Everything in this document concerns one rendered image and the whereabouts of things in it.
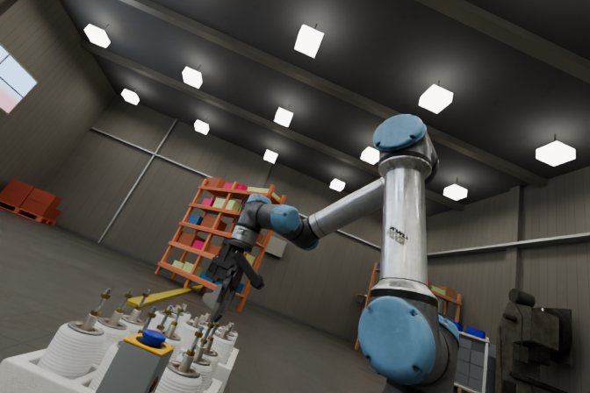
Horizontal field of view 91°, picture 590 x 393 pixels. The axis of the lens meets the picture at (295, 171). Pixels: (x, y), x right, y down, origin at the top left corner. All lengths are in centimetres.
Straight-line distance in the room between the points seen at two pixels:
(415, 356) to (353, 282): 1182
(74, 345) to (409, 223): 72
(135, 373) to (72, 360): 25
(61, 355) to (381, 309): 64
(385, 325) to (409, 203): 24
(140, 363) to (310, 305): 1129
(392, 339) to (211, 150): 1213
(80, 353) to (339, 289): 1152
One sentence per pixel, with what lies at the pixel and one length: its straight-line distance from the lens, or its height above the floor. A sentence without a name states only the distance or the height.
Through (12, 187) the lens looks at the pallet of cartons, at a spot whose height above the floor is 61.
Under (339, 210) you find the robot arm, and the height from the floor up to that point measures 73.
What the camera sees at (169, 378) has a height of 24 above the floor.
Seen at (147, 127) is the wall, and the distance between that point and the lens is 1329.
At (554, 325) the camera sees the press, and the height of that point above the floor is 176.
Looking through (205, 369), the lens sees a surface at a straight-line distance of 88.
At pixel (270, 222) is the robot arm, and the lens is 82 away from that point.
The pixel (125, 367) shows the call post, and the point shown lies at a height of 28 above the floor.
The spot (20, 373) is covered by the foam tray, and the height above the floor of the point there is 17.
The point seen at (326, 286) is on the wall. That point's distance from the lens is 1196.
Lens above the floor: 45
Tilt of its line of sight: 23 degrees up
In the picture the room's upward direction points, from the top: 22 degrees clockwise
